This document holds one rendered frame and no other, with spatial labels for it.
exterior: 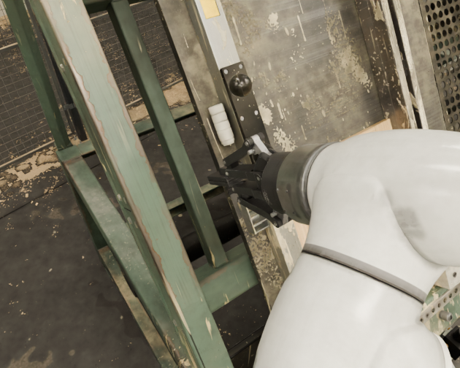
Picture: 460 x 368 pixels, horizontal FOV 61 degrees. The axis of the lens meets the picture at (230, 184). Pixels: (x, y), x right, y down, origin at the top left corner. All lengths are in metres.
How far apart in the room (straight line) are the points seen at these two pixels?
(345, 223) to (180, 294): 0.48
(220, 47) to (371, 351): 0.60
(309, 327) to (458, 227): 0.12
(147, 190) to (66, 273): 1.72
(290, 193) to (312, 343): 0.16
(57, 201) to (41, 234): 0.27
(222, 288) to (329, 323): 0.59
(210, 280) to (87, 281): 1.50
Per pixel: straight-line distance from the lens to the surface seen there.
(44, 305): 2.30
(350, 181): 0.32
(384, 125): 1.05
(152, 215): 0.69
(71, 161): 1.73
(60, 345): 2.17
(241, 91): 0.64
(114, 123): 0.67
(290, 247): 0.84
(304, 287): 0.31
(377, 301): 0.30
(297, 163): 0.40
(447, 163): 0.29
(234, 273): 0.87
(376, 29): 1.03
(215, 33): 0.77
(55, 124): 1.63
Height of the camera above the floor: 1.86
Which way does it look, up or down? 45 degrees down
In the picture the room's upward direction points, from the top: straight up
